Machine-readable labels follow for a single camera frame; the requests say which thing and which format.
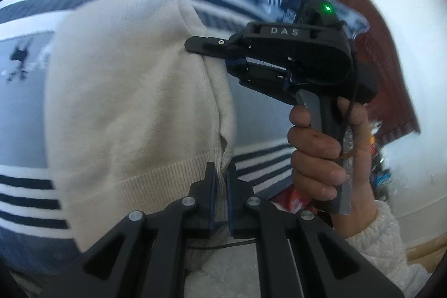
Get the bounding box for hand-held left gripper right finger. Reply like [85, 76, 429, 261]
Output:
[226, 163, 406, 298]

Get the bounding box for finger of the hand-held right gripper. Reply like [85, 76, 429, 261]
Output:
[224, 58, 292, 106]
[184, 34, 253, 58]

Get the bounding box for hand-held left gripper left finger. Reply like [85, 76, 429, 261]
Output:
[51, 162, 219, 298]

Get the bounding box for cream knit sweater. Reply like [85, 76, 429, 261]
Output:
[45, 0, 239, 254]

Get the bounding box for person's right forearm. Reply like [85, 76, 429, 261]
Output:
[344, 200, 431, 298]

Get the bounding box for person's right hand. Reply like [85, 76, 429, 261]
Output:
[287, 98, 379, 240]

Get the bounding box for red packet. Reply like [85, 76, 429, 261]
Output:
[270, 185, 310, 214]

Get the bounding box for dark wooden headboard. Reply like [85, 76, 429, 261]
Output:
[267, 0, 420, 146]

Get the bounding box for person's white fleece clothing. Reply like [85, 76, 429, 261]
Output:
[183, 240, 267, 298]

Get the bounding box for cluttered bedside items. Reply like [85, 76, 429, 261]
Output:
[368, 128, 393, 199]

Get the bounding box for blue white striped duvet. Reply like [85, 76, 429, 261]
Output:
[0, 0, 371, 279]

